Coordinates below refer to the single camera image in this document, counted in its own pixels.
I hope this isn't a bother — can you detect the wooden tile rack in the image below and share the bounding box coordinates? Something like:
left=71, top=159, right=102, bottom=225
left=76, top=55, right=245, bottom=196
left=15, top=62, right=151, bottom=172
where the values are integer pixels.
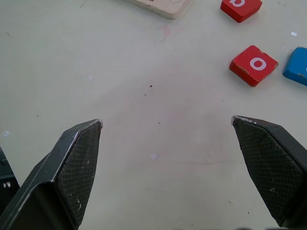
left=124, top=0, right=191, bottom=20

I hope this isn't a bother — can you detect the blue block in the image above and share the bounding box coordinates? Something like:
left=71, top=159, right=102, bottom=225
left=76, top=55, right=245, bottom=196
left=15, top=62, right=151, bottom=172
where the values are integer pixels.
left=282, top=46, right=307, bottom=87

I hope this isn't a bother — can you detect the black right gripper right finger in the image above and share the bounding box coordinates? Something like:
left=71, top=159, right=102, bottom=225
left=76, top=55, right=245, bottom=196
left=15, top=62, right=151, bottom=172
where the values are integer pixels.
left=230, top=115, right=307, bottom=230

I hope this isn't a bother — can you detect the red letter o block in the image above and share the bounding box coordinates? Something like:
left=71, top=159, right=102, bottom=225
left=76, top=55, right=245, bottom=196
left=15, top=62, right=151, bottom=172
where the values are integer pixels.
left=228, top=45, right=279, bottom=87

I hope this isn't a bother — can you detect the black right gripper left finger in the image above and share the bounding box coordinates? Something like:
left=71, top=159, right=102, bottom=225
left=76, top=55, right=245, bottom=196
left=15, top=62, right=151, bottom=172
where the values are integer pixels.
left=0, top=118, right=104, bottom=230

